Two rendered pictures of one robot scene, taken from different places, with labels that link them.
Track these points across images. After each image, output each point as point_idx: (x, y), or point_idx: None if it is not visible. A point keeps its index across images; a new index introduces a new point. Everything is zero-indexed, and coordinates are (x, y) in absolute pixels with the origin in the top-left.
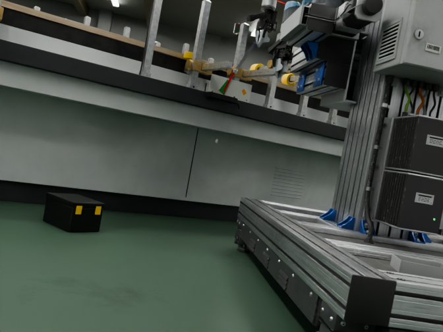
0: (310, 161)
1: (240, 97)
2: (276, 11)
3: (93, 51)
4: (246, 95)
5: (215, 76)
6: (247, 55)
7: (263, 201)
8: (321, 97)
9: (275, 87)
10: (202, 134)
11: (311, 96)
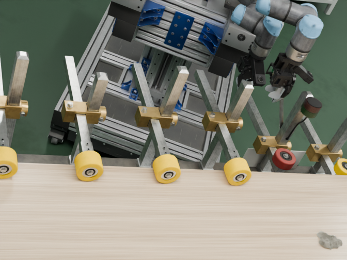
0: None
1: (252, 163)
2: (281, 52)
3: None
4: (248, 159)
5: (300, 152)
6: (280, 115)
7: (202, 155)
8: (209, 61)
9: (211, 142)
10: None
11: (211, 71)
